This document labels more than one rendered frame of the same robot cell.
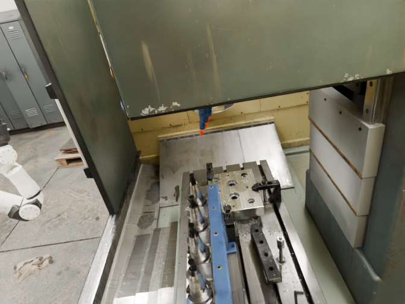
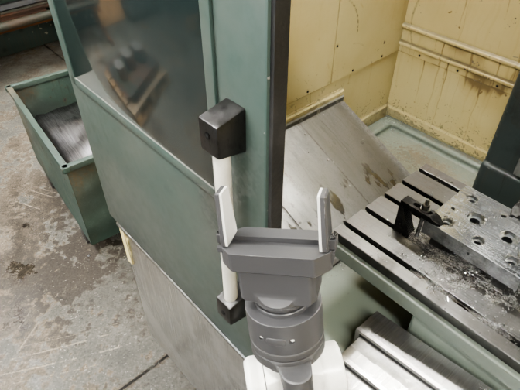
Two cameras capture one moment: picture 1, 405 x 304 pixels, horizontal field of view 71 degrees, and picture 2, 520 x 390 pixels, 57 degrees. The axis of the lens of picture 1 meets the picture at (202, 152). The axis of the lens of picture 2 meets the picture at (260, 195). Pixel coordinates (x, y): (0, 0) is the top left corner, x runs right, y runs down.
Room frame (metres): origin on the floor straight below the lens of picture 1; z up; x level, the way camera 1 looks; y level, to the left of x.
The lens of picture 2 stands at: (0.86, 1.03, 1.96)
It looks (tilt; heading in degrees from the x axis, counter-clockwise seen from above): 42 degrees down; 314
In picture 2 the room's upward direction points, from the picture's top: straight up
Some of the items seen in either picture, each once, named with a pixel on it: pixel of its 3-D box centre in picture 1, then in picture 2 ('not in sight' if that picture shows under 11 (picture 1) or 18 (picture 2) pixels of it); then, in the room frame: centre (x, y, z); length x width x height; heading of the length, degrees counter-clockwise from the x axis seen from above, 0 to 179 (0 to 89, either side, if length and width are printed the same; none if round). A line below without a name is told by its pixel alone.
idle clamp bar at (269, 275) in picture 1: (264, 254); not in sight; (0.71, -0.15, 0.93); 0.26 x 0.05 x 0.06; 1
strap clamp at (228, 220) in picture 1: (229, 219); not in sight; (0.88, -0.06, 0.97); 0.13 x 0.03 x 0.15; 176
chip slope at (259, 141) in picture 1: (221, 167); (330, 199); (1.60, -0.11, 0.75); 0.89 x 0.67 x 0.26; 86
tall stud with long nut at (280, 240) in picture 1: (280, 249); not in sight; (0.69, -0.21, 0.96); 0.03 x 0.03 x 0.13
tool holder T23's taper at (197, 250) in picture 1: (196, 243); not in sight; (0.53, 0.06, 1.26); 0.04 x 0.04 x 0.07
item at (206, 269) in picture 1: (199, 272); not in sight; (0.47, 0.07, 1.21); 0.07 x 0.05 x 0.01; 86
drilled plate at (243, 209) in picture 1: (233, 193); (489, 233); (1.05, -0.11, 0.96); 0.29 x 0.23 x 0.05; 176
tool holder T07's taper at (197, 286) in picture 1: (196, 280); not in sight; (0.42, 0.07, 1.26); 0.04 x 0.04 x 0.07
